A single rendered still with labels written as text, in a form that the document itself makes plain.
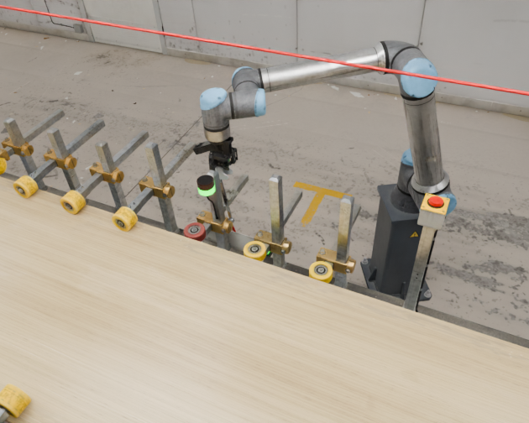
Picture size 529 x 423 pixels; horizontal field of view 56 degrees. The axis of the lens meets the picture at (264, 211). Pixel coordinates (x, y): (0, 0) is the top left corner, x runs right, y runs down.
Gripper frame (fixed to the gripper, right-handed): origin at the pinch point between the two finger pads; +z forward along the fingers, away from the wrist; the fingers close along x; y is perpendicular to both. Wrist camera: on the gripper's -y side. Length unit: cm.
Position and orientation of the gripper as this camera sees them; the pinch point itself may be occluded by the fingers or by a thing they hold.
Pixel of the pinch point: (218, 179)
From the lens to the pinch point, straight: 191.4
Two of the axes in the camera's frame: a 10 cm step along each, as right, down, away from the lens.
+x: 4.2, -6.3, 6.5
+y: 9.1, 2.6, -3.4
